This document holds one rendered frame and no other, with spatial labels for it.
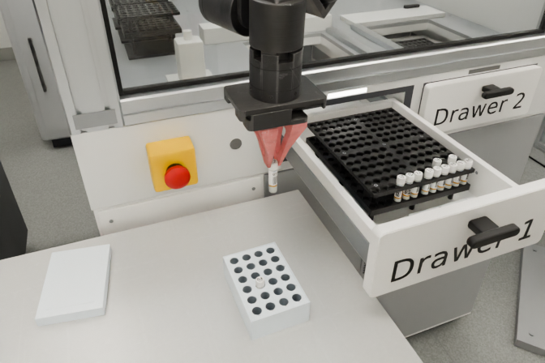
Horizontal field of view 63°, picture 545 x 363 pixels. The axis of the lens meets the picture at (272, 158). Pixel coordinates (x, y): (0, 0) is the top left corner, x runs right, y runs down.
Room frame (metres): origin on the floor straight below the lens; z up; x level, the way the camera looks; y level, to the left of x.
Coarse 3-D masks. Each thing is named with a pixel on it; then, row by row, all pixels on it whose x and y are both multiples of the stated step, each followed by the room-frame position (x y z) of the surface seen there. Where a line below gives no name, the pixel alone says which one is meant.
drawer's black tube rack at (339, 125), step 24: (336, 120) 0.71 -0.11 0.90; (360, 120) 0.72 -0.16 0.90; (384, 120) 0.71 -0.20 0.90; (408, 120) 0.71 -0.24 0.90; (312, 144) 0.68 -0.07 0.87; (336, 144) 0.63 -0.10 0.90; (360, 144) 0.63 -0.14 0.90; (384, 144) 0.63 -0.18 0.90; (408, 144) 0.64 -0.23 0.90; (432, 144) 0.64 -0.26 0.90; (336, 168) 0.60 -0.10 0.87; (360, 168) 0.57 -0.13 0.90; (384, 168) 0.56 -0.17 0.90; (408, 168) 0.56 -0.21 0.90; (432, 168) 0.56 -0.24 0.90; (360, 192) 0.54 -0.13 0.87; (456, 192) 0.55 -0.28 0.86
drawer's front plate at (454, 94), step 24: (504, 72) 0.87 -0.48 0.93; (528, 72) 0.88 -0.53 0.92; (432, 96) 0.80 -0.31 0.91; (456, 96) 0.82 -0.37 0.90; (480, 96) 0.84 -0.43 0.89; (504, 96) 0.87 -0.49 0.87; (528, 96) 0.89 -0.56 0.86; (432, 120) 0.80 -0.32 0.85; (456, 120) 0.82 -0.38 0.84; (480, 120) 0.85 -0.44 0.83
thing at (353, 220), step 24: (312, 120) 0.74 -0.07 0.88; (456, 144) 0.64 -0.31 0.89; (312, 168) 0.59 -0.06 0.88; (480, 168) 0.58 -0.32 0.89; (312, 192) 0.58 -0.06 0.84; (336, 192) 0.52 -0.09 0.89; (480, 192) 0.57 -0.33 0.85; (336, 216) 0.50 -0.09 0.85; (360, 216) 0.46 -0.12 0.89; (384, 216) 0.52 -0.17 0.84; (360, 240) 0.44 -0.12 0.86
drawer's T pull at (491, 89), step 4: (492, 84) 0.85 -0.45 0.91; (484, 88) 0.83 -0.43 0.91; (488, 88) 0.83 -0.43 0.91; (492, 88) 0.83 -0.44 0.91; (496, 88) 0.83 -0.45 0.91; (500, 88) 0.82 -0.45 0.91; (504, 88) 0.82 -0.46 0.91; (508, 88) 0.82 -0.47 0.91; (512, 88) 0.82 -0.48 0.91; (484, 92) 0.81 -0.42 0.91; (488, 92) 0.80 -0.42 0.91; (492, 92) 0.81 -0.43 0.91; (496, 92) 0.81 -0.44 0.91; (500, 92) 0.81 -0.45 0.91; (504, 92) 0.82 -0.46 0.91; (508, 92) 0.82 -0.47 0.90; (512, 92) 0.82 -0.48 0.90; (484, 96) 0.80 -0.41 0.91; (488, 96) 0.80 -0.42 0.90; (492, 96) 0.81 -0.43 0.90; (496, 96) 0.81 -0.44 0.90
